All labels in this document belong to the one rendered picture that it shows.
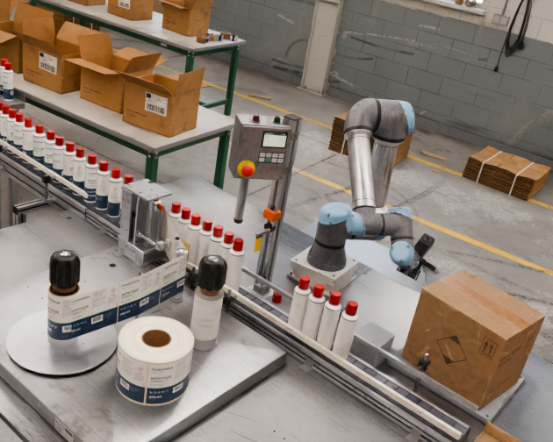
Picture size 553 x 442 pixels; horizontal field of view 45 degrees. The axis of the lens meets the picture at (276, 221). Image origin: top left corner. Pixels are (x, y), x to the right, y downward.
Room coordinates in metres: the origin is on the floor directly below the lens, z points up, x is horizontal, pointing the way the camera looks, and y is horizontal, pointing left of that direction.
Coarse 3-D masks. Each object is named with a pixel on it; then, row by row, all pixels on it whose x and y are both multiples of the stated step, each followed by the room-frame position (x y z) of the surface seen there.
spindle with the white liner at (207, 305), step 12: (204, 264) 1.61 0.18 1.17; (216, 264) 1.61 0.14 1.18; (204, 276) 1.60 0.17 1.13; (216, 276) 1.60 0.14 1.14; (204, 288) 1.60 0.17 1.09; (216, 288) 1.60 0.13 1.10; (204, 300) 1.59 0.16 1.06; (216, 300) 1.60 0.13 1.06; (192, 312) 1.62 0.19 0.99; (204, 312) 1.59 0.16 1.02; (216, 312) 1.61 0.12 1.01; (192, 324) 1.61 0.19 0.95; (204, 324) 1.59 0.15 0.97; (216, 324) 1.61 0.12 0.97; (204, 336) 1.59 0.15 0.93; (216, 336) 1.62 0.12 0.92; (204, 348) 1.59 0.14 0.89
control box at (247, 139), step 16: (240, 128) 1.98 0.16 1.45; (256, 128) 1.98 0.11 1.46; (272, 128) 2.00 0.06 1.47; (288, 128) 2.02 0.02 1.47; (240, 144) 1.97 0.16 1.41; (256, 144) 1.98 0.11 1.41; (288, 144) 2.02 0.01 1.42; (240, 160) 1.97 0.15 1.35; (256, 160) 1.99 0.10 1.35; (240, 176) 1.97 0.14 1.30; (256, 176) 1.99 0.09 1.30; (272, 176) 2.01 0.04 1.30
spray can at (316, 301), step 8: (320, 288) 1.73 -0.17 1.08; (312, 296) 1.73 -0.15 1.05; (320, 296) 1.73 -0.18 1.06; (312, 304) 1.72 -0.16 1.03; (320, 304) 1.72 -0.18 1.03; (312, 312) 1.72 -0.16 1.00; (320, 312) 1.73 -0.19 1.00; (304, 320) 1.73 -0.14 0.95; (312, 320) 1.72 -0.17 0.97; (304, 328) 1.73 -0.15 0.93; (312, 328) 1.72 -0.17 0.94; (312, 336) 1.72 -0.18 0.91
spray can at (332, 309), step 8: (336, 296) 1.70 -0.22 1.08; (328, 304) 1.71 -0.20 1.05; (336, 304) 1.70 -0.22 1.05; (328, 312) 1.70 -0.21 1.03; (336, 312) 1.70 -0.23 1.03; (328, 320) 1.69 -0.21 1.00; (336, 320) 1.70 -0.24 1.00; (320, 328) 1.71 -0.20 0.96; (328, 328) 1.69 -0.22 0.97; (320, 336) 1.70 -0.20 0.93; (328, 336) 1.69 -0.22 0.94; (320, 344) 1.70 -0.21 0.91; (328, 344) 1.70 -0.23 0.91
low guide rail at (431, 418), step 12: (192, 264) 2.01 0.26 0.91; (228, 288) 1.90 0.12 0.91; (240, 300) 1.86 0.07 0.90; (264, 312) 1.80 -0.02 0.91; (276, 324) 1.77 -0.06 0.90; (288, 324) 1.75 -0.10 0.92; (300, 336) 1.71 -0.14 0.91; (324, 348) 1.66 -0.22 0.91; (336, 360) 1.63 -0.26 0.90; (360, 372) 1.58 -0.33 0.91; (372, 384) 1.55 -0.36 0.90; (396, 396) 1.51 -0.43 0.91; (408, 408) 1.48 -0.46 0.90; (420, 408) 1.47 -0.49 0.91; (432, 420) 1.44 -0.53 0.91; (456, 432) 1.40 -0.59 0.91
